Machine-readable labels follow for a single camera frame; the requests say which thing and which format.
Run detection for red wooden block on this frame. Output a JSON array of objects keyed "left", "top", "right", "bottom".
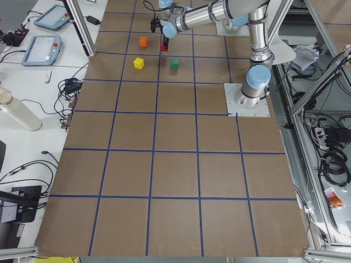
[{"left": 160, "top": 42, "right": 168, "bottom": 52}]

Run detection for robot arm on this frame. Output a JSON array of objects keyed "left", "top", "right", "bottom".
[
  {"left": 143, "top": 1, "right": 250, "bottom": 38},
  {"left": 158, "top": 0, "right": 273, "bottom": 108}
]

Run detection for orange wooden block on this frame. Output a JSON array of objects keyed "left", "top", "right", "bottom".
[{"left": 139, "top": 36, "right": 149, "bottom": 48}]

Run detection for green wooden block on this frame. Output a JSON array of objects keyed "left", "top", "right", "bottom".
[{"left": 170, "top": 59, "right": 179, "bottom": 71}]

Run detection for yellow wooden block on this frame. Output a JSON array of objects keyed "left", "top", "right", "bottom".
[{"left": 133, "top": 57, "right": 145, "bottom": 70}]

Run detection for black power adapter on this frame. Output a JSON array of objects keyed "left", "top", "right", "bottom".
[{"left": 86, "top": 15, "right": 101, "bottom": 25}]

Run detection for far teach pendant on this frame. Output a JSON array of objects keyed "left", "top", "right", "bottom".
[{"left": 33, "top": 4, "right": 70, "bottom": 31}]

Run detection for teach pendant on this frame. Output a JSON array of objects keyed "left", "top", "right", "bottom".
[
  {"left": 21, "top": 35, "right": 62, "bottom": 66},
  {"left": 33, "top": 4, "right": 70, "bottom": 31}
]

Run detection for near teach pendant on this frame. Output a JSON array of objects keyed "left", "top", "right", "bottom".
[{"left": 21, "top": 35, "right": 62, "bottom": 66}]

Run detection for hex key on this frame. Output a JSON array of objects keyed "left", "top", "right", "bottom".
[{"left": 44, "top": 71, "right": 53, "bottom": 84}]

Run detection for white plastic bottle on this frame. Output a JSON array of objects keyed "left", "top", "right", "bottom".
[{"left": 1, "top": 87, "right": 42, "bottom": 131}]

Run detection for white power strip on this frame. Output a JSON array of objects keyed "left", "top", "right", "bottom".
[{"left": 312, "top": 127, "right": 329, "bottom": 151}]

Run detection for black monitor stand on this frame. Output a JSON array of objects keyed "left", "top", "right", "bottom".
[{"left": 1, "top": 186, "right": 42, "bottom": 224}]

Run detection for red snack packet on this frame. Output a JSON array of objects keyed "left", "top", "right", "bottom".
[{"left": 324, "top": 187, "right": 345, "bottom": 209}]

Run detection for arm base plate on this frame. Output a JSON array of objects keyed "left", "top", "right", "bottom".
[
  {"left": 216, "top": 19, "right": 250, "bottom": 37},
  {"left": 224, "top": 83, "right": 270, "bottom": 118}
]

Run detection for aluminium frame post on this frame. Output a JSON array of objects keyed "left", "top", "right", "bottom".
[{"left": 63, "top": 0, "right": 96, "bottom": 58}]

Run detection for black cable bundle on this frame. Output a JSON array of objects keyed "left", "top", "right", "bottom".
[{"left": 53, "top": 78, "right": 83, "bottom": 132}]

